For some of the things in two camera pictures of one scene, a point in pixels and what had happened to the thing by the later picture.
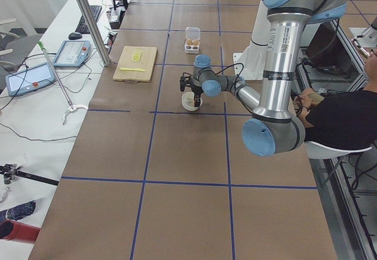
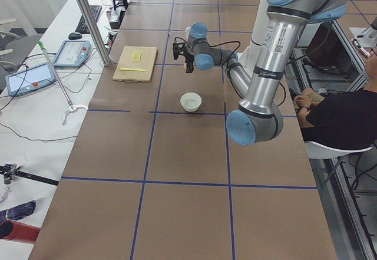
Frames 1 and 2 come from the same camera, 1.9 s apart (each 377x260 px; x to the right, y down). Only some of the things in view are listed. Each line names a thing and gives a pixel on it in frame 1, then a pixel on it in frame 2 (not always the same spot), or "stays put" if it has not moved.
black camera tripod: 10,171 stays put
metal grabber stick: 71,108 stays put
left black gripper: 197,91 -> 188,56
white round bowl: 188,101 stays put
